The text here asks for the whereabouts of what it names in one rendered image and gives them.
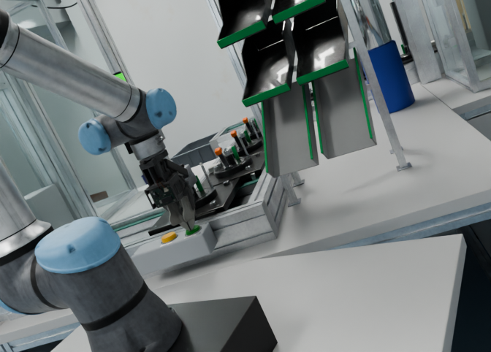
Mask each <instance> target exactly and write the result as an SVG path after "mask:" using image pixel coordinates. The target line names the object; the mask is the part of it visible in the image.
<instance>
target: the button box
mask: <svg viewBox="0 0 491 352"><path fill-rule="evenodd" d="M185 232H186V230H185V231H182V232H178V233H176V235H177V236H176V238H174V239H173V240H171V241H169V242H165V243H163V242H162V241H161V239H158V240H154V241H152V242H148V243H145V244H141V246H140V247H139V248H138V249H137V250H136V252H135V253H134V254H133V255H132V260H133V262H134V264H135V266H136V268H137V269H138V271H139V273H140V274H141V276H142V275H147V274H149V273H152V272H156V271H159V270H161V269H166V268H168V267H172V266H175V265H178V264H182V263H184V262H187V261H191V260H194V259H198V258H201V257H203V256H208V255H210V254H211V253H212V252H213V249H214V247H215V246H216V244H217V242H218V241H217V239H216V236H215V234H214V233H213V230H212V229H211V227H210V224H209V223H205V224H202V225H200V229H199V230H198V231H197V232H195V233H193V234H190V235H186V233H185Z"/></svg>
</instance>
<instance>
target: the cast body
mask: <svg viewBox="0 0 491 352"><path fill-rule="evenodd" d="M180 166H182V167H184V168H186V169H187V171H188V174H189V176H188V177H187V178H185V181H188V182H189V185H190V186H191V187H193V186H194V185H195V183H196V182H197V178H196V176H195V174H194V173H193V172H192V170H191V167H190V166H189V164H187V165H185V166H184V164H180Z"/></svg>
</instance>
